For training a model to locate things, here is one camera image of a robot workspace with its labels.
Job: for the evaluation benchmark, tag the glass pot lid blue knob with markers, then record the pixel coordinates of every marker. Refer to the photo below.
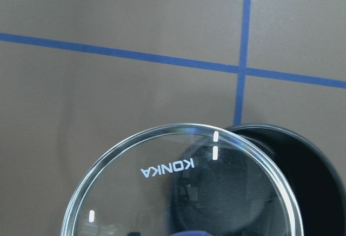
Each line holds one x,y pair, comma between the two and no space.
184,179

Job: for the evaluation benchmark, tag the dark blue saucepan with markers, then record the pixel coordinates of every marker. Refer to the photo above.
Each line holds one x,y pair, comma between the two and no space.
316,184

